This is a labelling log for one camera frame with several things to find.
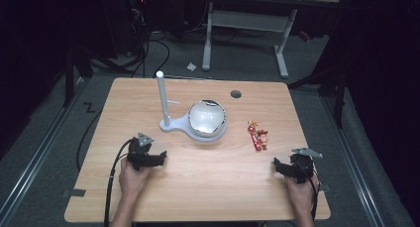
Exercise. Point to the small cartoon figure packet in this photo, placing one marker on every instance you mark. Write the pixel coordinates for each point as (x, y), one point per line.
(263, 138)

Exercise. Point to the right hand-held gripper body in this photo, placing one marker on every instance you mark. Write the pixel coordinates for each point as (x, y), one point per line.
(301, 166)

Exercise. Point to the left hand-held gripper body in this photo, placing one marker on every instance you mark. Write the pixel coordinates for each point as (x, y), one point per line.
(142, 154)

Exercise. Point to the white paper scrap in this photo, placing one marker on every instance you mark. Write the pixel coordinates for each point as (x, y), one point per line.
(191, 66)

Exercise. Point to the metal floor rail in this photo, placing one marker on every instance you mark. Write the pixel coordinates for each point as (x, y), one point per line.
(36, 151)
(353, 161)

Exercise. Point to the grey frame wooden desk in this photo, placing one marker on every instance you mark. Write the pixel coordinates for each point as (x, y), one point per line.
(247, 20)

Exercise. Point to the black floor tape strip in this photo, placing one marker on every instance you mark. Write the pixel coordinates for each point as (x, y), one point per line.
(75, 193)

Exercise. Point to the white stand with pole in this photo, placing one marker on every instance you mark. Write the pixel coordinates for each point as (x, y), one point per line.
(164, 101)

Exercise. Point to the red snack packet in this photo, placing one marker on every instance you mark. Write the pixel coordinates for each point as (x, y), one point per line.
(255, 137)

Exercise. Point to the black metal stand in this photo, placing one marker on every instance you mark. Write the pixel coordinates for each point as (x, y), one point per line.
(330, 85)

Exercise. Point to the person's right hand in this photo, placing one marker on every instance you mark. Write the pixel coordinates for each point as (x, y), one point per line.
(302, 192)

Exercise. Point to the person's left hand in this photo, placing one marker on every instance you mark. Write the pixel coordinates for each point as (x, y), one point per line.
(132, 179)

